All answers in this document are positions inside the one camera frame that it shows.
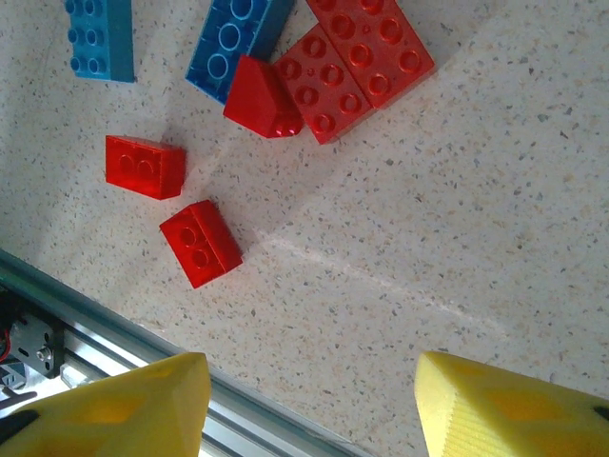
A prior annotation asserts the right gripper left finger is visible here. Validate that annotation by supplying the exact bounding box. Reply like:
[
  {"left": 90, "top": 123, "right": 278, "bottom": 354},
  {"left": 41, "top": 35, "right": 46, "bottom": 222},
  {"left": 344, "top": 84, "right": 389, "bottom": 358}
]
[{"left": 0, "top": 351, "right": 212, "bottom": 457}]

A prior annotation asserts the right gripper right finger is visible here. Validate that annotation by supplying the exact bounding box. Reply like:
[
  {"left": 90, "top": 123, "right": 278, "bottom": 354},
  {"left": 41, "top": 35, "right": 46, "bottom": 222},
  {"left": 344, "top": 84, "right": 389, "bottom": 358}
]
[{"left": 413, "top": 350, "right": 609, "bottom": 457}]

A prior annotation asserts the small red lego brick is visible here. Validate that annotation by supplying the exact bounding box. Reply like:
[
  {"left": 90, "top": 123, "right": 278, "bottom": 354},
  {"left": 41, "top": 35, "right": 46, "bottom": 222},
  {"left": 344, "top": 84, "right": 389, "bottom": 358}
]
[
  {"left": 158, "top": 198, "right": 245, "bottom": 290},
  {"left": 104, "top": 134, "right": 187, "bottom": 201}
]

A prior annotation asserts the red sloped lego brick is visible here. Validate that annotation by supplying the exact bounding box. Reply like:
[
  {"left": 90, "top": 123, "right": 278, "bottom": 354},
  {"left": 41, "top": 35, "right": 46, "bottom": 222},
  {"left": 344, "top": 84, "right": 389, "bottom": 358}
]
[{"left": 222, "top": 53, "right": 305, "bottom": 140}]

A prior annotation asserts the large red lego brick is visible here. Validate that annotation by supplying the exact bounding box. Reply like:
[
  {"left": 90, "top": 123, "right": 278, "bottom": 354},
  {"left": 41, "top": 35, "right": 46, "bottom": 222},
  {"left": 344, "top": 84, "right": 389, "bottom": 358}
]
[
  {"left": 273, "top": 23, "right": 375, "bottom": 146},
  {"left": 306, "top": 0, "right": 437, "bottom": 110}
]

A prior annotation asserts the blue lego brick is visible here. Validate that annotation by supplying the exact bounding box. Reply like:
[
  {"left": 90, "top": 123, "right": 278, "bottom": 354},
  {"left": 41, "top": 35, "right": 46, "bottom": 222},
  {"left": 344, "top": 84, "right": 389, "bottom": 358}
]
[
  {"left": 184, "top": 0, "right": 296, "bottom": 107},
  {"left": 64, "top": 0, "right": 138, "bottom": 85}
]

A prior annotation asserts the aluminium frame rail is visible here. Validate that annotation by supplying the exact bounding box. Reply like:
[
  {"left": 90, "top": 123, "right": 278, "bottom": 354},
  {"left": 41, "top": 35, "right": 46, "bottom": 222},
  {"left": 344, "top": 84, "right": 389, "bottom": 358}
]
[{"left": 0, "top": 247, "right": 372, "bottom": 457}]

